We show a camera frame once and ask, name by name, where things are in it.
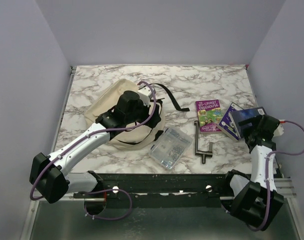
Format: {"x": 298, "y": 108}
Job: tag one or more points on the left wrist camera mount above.
{"x": 146, "y": 94}

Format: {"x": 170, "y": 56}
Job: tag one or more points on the dark blue notebook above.
{"x": 242, "y": 115}

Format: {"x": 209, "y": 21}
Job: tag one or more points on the dark metal T-handle tool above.
{"x": 199, "y": 149}

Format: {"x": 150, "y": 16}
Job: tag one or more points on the purple white book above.
{"x": 226, "y": 125}

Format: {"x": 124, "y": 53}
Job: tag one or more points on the purple treehouse book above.
{"x": 209, "y": 116}

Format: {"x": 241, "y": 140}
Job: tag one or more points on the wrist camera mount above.
{"x": 146, "y": 94}
{"x": 280, "y": 129}

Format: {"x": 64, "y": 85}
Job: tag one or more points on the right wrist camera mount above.
{"x": 280, "y": 129}

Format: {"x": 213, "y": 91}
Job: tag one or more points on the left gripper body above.
{"x": 142, "y": 113}

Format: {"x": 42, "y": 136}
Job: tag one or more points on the clear plastic parts box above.
{"x": 170, "y": 147}

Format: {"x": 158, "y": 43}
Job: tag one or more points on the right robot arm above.
{"x": 256, "y": 201}

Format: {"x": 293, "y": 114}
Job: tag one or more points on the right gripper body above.
{"x": 252, "y": 130}

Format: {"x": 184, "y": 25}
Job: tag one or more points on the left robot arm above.
{"x": 49, "y": 172}

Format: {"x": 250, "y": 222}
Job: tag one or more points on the cream canvas backpack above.
{"x": 131, "y": 139}

